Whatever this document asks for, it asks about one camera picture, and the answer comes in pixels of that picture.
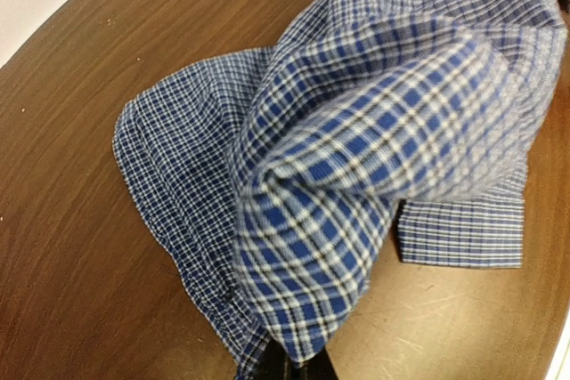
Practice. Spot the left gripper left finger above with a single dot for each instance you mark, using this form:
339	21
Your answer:
275	364

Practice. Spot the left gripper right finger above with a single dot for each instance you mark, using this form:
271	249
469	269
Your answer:
319	367

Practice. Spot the blue small-check shirt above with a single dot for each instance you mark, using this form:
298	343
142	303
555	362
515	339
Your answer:
273	175

